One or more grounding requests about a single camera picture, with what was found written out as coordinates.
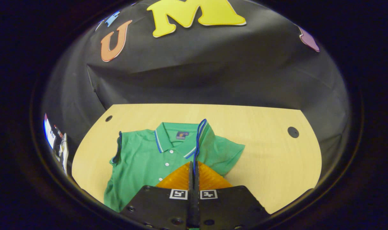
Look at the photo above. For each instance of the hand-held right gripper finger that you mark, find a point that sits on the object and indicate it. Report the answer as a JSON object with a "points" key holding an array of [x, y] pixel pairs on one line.
{"points": [[191, 204], [196, 204]]}

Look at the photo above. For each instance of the black round table grommet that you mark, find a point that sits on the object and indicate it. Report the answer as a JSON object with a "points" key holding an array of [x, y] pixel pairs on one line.
{"points": [[293, 132], [108, 118]]}

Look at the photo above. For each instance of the white and red sign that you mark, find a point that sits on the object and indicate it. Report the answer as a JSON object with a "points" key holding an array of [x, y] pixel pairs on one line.
{"points": [[48, 132]]}

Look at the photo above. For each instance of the green T-shirt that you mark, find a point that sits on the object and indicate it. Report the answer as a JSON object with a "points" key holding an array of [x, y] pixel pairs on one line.
{"points": [[143, 159]]}

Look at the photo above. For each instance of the black backdrop cloth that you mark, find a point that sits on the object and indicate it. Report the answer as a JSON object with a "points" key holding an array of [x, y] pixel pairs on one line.
{"points": [[213, 64]]}

